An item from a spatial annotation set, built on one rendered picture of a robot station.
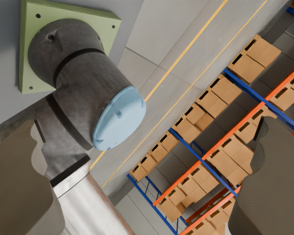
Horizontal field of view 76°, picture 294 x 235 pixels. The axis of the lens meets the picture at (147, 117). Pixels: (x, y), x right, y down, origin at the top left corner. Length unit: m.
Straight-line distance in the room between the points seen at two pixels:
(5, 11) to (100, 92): 0.25
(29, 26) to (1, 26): 0.05
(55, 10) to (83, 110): 0.23
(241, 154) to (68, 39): 6.57
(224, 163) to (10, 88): 6.64
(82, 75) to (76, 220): 0.28
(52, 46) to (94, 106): 0.17
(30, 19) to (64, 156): 0.29
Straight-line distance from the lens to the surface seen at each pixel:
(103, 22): 0.57
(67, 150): 0.40
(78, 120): 0.38
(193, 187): 7.32
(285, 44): 8.42
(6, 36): 0.53
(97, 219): 0.43
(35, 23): 0.50
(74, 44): 0.47
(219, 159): 6.88
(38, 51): 0.50
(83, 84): 0.40
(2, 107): 0.65
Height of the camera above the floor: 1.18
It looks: 17 degrees down
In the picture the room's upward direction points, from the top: 136 degrees clockwise
